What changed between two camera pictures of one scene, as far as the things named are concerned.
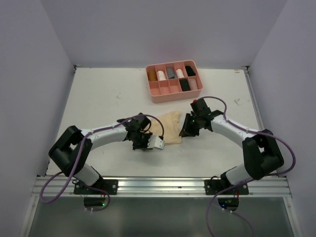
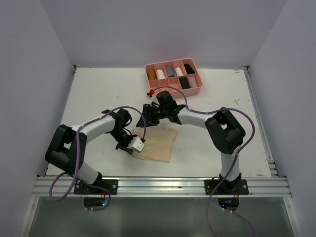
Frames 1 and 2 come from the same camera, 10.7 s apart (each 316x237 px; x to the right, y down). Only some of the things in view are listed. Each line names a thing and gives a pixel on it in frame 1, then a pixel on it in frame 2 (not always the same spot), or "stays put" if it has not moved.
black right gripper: x=186 y=130 to x=147 y=114
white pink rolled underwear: x=161 y=75 stays put
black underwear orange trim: x=184 y=85 stays put
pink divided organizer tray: x=173 y=81 stays put
